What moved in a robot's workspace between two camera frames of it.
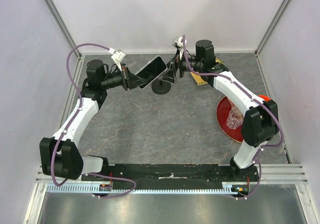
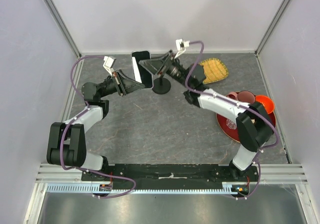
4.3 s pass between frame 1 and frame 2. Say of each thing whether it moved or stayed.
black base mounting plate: stayed
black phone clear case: moved
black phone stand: stayed
